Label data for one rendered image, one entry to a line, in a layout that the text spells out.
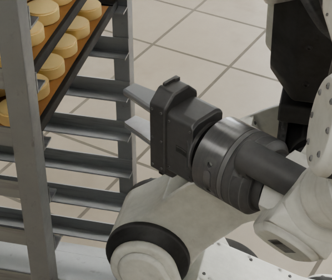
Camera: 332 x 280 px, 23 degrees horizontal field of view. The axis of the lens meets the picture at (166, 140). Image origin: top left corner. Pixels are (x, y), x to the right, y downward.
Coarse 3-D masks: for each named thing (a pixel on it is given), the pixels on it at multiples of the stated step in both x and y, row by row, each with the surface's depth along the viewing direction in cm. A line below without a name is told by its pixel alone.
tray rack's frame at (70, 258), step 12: (0, 252) 179; (12, 252) 179; (24, 252) 179; (60, 252) 179; (72, 252) 179; (84, 252) 179; (96, 252) 179; (0, 264) 176; (12, 264) 176; (24, 264) 176; (60, 264) 176; (72, 264) 176; (84, 264) 176; (96, 264) 176; (108, 264) 176; (60, 276) 173; (72, 276) 173; (84, 276) 173; (96, 276) 173; (108, 276) 173
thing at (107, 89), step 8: (80, 80) 150; (88, 80) 150; (96, 80) 149; (104, 80) 149; (112, 80) 149; (120, 80) 149; (72, 88) 151; (80, 88) 151; (88, 88) 151; (96, 88) 151; (104, 88) 150; (112, 88) 150; (120, 88) 149; (80, 96) 149; (88, 96) 149; (96, 96) 149; (104, 96) 149; (112, 96) 149; (120, 96) 149
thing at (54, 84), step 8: (104, 8) 138; (96, 24) 133; (80, 40) 129; (80, 48) 127; (72, 56) 125; (72, 64) 123; (64, 72) 121; (56, 80) 119; (56, 88) 117; (48, 96) 116; (40, 104) 114; (40, 112) 112
